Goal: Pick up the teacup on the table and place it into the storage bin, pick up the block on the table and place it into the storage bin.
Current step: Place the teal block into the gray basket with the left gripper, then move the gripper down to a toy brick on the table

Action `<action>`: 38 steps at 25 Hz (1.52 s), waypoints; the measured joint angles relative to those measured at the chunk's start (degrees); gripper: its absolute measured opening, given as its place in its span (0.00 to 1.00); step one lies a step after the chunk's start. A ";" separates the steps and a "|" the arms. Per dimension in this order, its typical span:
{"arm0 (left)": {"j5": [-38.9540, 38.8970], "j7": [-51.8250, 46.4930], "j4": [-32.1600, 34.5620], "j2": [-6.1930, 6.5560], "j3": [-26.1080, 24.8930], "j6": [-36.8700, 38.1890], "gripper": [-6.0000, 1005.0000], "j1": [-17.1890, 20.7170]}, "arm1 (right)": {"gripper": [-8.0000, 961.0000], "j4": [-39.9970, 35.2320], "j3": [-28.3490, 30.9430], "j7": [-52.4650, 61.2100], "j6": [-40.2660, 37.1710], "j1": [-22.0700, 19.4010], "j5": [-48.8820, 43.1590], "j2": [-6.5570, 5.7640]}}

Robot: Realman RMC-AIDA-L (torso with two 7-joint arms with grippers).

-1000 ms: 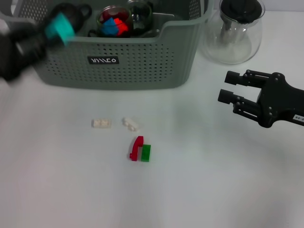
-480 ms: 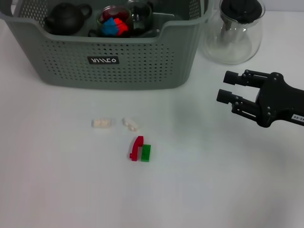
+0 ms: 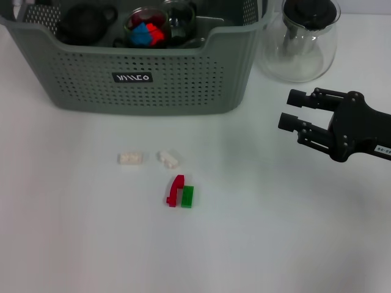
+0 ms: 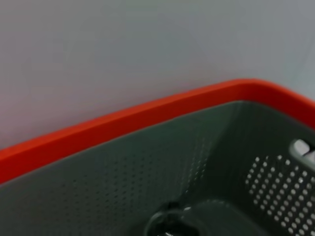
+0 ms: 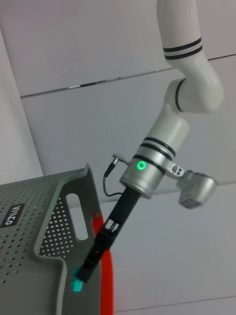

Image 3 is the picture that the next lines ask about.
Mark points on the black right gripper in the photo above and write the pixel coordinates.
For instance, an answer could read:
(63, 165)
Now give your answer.
(357, 128)

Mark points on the glass teacup with black base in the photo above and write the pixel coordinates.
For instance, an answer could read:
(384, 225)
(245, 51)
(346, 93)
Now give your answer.
(116, 42)
(184, 21)
(128, 19)

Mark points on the dark red curved toy piece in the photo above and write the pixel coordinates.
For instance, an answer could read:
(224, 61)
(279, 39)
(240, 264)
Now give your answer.
(175, 190)

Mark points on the red square toy brick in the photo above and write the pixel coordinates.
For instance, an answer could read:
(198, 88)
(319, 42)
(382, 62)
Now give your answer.
(159, 37)

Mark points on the red sloped toy brick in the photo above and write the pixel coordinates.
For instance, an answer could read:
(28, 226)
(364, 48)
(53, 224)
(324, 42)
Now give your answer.
(150, 27)

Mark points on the white two-stud toy brick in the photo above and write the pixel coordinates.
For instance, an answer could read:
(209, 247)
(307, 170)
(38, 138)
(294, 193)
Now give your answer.
(130, 158)

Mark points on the blue square plate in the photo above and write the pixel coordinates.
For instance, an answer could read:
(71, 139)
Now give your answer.
(139, 35)

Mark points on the grey-green perforated storage bin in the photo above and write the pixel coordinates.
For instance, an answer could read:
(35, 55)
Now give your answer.
(183, 85)

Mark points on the small white toy block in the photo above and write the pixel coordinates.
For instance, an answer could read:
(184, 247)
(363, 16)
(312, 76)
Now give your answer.
(168, 159)

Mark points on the clear glass carafe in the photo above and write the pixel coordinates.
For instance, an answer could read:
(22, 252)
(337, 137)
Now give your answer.
(299, 65)

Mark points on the black carafe lid with strainer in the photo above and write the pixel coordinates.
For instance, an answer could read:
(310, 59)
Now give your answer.
(308, 12)

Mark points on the long green toy brick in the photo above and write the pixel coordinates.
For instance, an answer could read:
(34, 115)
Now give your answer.
(187, 196)

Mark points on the black clay teapot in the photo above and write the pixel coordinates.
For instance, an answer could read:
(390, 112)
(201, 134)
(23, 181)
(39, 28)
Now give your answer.
(82, 26)

